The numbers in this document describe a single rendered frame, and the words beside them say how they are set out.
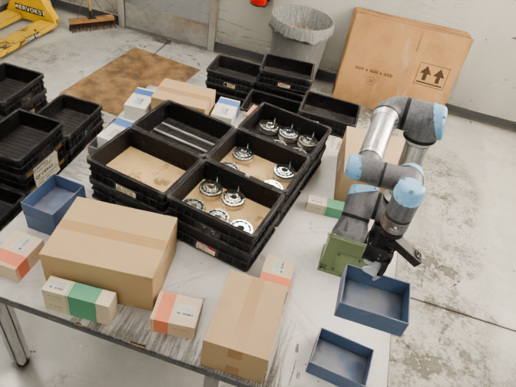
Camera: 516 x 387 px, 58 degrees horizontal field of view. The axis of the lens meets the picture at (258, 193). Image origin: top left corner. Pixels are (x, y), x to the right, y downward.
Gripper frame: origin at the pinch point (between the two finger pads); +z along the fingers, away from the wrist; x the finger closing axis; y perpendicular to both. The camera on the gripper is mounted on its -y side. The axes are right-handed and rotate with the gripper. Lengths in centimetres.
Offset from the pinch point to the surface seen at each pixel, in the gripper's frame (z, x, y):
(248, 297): 26.8, 2.2, 36.8
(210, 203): 27, -39, 67
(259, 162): 25, -76, 57
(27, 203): 32, -9, 134
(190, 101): 20, -104, 105
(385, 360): 42.2, -4.0, -16.8
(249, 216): 27, -39, 49
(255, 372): 38, 21, 26
